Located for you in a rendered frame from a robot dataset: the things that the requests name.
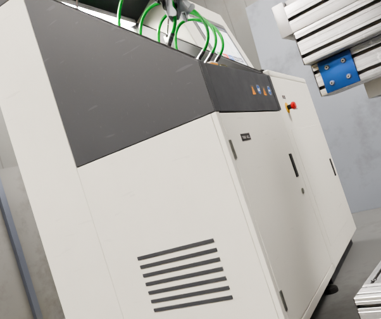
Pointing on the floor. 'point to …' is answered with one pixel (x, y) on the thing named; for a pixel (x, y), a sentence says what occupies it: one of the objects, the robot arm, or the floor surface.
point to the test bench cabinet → (184, 229)
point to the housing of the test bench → (47, 162)
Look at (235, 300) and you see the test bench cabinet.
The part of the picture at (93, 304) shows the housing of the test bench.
